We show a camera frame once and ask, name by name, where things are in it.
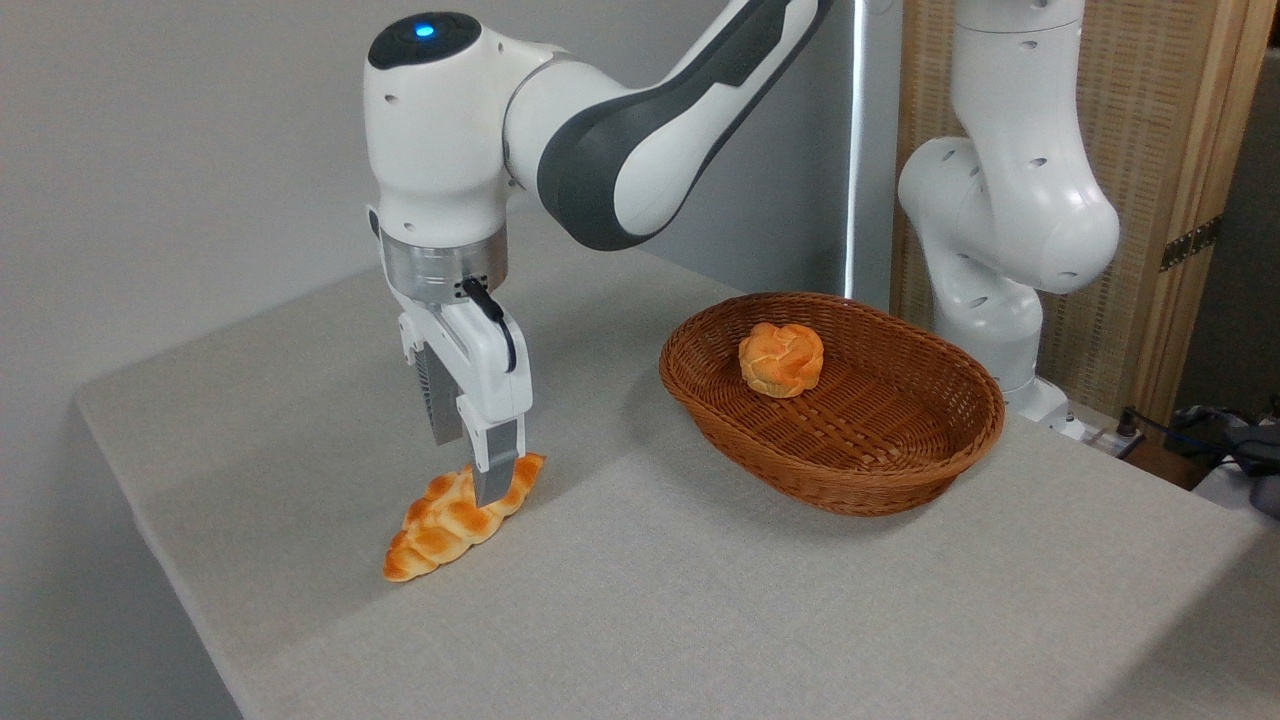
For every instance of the brown wicker basket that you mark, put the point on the brown wicker basket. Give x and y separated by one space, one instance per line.
900 455

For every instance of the dark metal screen hinge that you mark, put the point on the dark metal screen hinge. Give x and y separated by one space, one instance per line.
1188 244

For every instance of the braided long bread loaf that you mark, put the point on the braided long bread loaf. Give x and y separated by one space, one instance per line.
440 530

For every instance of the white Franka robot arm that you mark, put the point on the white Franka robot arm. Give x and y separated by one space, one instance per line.
440 130

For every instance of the dark grey bundle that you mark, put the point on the dark grey bundle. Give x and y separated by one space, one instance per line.
1245 450

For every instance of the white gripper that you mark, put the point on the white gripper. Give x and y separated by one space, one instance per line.
485 365

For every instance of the wooden woven folding screen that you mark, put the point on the wooden woven folding screen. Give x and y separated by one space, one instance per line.
1160 110

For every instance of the white power strip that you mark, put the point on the white power strip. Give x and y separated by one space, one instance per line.
1105 438

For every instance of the round orange bread roll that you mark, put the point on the round orange bread roll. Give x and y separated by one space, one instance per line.
782 358

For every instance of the grey tablecloth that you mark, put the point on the grey tablecloth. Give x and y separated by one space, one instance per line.
650 600

